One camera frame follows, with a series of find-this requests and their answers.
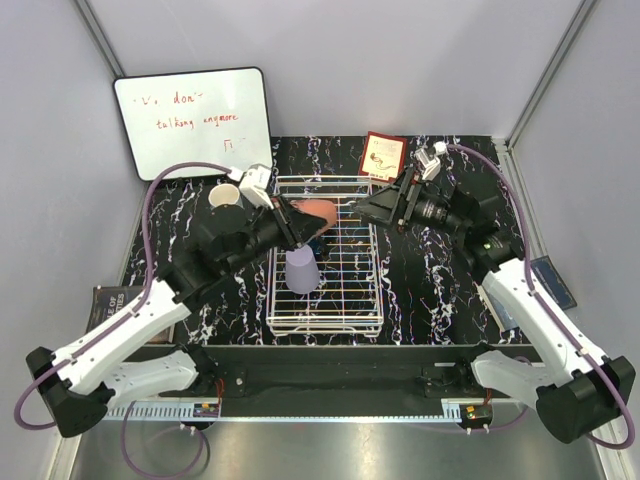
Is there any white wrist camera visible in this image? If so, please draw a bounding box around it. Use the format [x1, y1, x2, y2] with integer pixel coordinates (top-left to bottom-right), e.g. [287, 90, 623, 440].
[415, 141, 447, 182]
[239, 164, 274, 209]

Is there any light blue paperback book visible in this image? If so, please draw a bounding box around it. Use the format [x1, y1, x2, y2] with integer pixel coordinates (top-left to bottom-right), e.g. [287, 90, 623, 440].
[480, 290, 518, 332]

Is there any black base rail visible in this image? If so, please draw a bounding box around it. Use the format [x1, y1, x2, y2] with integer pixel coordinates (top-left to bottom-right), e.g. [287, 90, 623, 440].
[99, 344, 551, 419]

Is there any dark blue ceramic mug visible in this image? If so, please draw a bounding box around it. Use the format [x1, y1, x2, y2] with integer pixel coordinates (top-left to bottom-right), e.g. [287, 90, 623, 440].
[308, 238, 326, 257]

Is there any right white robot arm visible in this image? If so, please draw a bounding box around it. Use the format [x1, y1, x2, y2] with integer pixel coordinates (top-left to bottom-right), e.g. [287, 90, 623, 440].
[354, 168, 636, 444]

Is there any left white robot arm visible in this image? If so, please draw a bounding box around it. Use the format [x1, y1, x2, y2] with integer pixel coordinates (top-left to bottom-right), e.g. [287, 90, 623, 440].
[26, 196, 337, 438]

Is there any dark Tale of Two Cities book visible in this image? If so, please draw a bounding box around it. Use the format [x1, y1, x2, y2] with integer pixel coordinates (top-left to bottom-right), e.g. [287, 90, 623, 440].
[86, 286, 143, 333]

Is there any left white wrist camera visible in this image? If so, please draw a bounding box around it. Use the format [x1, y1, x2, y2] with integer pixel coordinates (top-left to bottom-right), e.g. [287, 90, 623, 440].
[239, 164, 274, 209]

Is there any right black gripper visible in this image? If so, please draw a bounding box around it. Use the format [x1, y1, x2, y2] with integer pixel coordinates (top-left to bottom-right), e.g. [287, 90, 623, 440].
[350, 166, 468, 238]

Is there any dark blue book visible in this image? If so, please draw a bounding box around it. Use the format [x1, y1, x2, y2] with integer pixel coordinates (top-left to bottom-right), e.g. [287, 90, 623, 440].
[531, 255, 577, 311]

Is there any white dry-erase board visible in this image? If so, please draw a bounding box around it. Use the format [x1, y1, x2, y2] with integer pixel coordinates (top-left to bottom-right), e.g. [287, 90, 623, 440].
[113, 67, 273, 181]

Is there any white slotted cable duct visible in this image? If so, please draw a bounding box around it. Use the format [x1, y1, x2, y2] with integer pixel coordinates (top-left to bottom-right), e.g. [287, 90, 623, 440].
[130, 393, 484, 423]

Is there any light blue ceramic mug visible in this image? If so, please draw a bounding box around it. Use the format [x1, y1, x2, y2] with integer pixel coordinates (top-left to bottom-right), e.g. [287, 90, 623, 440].
[208, 183, 244, 208]

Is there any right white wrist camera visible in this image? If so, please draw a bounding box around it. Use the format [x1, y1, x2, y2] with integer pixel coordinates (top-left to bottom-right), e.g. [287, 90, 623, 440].
[415, 141, 447, 182]

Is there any white wire dish rack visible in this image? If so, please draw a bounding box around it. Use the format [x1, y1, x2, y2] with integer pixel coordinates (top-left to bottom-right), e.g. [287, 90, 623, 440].
[266, 175, 384, 338]

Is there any salmon pink floral mug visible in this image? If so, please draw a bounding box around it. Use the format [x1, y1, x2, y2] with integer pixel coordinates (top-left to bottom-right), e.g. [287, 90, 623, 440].
[291, 198, 338, 236]

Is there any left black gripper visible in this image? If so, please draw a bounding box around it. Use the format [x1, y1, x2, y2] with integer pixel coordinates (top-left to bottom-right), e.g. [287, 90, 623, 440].
[225, 194, 329, 276]

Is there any lavender plastic cup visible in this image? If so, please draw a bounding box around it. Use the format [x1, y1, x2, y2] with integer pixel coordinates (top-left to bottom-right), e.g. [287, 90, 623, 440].
[285, 245, 320, 295]

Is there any red and cream book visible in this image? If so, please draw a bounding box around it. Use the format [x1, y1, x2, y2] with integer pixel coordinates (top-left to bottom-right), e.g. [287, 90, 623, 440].
[359, 131, 407, 186]

